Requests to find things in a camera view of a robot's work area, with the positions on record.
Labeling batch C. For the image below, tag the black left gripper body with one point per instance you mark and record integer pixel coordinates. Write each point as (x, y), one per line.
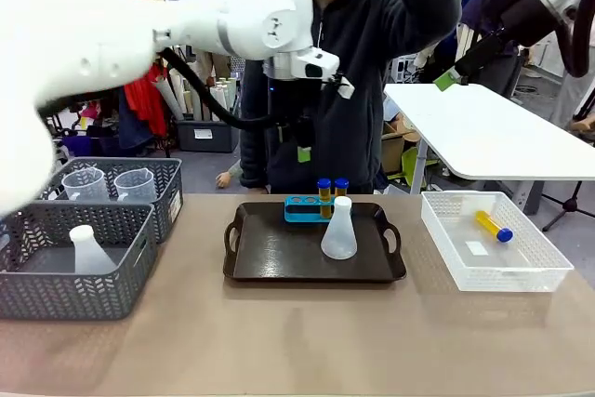
(304, 134)

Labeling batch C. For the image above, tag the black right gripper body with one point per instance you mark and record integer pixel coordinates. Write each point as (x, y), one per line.
(525, 16)

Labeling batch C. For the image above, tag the amber tube with blue cap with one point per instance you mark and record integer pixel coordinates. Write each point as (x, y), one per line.
(341, 188)
(324, 197)
(490, 222)

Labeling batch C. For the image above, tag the translucent white conical flask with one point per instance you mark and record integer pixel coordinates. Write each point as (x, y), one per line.
(339, 239)
(90, 253)

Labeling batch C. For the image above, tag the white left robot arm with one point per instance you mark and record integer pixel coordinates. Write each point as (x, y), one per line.
(93, 43)

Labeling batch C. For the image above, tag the mannequin in purple shirt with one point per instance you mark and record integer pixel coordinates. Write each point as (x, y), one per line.
(479, 11)

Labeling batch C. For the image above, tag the person in dark fleece jacket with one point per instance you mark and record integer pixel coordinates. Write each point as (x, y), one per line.
(353, 136)

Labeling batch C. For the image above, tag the blue test tube rack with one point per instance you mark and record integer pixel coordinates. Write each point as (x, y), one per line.
(297, 215)

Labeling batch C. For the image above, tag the white computer case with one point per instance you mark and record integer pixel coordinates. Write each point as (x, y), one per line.
(404, 69)

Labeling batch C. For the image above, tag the white folding table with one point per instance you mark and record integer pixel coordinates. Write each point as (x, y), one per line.
(488, 136)

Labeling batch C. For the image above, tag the child mannequin in green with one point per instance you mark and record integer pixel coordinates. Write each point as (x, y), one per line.
(225, 178)

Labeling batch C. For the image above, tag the dark grey storage bin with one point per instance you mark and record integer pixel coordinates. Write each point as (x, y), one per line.
(218, 136)

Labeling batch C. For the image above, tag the brown cardboard box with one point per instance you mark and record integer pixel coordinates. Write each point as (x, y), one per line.
(392, 150)

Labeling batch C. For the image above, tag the white paper roll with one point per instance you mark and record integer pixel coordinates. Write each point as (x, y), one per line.
(220, 97)

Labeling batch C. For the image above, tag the bystander in grey clothes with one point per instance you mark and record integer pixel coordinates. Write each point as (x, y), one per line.
(572, 99)

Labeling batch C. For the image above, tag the dark brown plastic tray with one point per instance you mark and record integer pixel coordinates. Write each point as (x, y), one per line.
(279, 257)

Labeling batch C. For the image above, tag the lime green chair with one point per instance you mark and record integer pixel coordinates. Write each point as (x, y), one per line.
(411, 162)

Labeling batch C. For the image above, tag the grey paper roll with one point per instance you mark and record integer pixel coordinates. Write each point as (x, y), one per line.
(169, 97)

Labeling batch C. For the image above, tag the grey plastic basket with label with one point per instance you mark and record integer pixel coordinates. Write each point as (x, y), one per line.
(167, 183)

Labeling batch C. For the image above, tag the long red dress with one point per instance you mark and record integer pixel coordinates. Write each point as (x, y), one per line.
(144, 104)

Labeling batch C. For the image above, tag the clear plastic measuring cup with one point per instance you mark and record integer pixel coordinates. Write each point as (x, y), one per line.
(86, 185)
(135, 188)

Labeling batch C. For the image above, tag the black tripod stand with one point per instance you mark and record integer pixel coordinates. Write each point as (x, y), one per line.
(569, 205)

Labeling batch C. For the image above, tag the white plastic basket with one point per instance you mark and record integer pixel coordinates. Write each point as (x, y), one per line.
(465, 271)

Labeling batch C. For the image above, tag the large grey plastic basket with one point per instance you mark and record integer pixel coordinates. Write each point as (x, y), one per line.
(70, 295)

